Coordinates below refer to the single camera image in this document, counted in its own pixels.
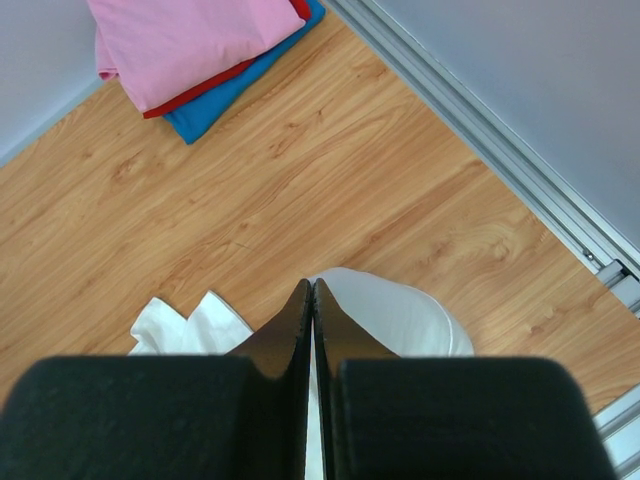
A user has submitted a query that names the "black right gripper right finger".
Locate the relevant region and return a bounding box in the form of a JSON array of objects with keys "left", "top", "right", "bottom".
[{"left": 313, "top": 280, "right": 615, "bottom": 479}]

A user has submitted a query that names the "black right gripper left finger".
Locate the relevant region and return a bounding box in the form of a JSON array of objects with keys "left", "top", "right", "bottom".
[{"left": 1, "top": 280, "right": 312, "bottom": 479}]

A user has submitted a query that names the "white t-shirt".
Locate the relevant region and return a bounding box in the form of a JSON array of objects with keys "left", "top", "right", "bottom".
[{"left": 128, "top": 266, "right": 475, "bottom": 480}]

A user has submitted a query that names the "folded blue t-shirt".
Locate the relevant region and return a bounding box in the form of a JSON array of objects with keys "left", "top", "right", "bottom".
[{"left": 163, "top": 1, "right": 326, "bottom": 145}]

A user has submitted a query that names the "folded pink t-shirt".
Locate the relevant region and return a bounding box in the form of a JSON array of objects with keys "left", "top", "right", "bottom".
[{"left": 88, "top": 1, "right": 311, "bottom": 116}]

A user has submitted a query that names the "folded red t-shirt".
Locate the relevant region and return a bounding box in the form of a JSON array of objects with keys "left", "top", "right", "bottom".
[{"left": 143, "top": 0, "right": 311, "bottom": 119}]

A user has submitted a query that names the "aluminium frame rail right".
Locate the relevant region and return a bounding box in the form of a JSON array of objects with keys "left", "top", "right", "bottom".
[{"left": 322, "top": 0, "right": 640, "bottom": 480}]

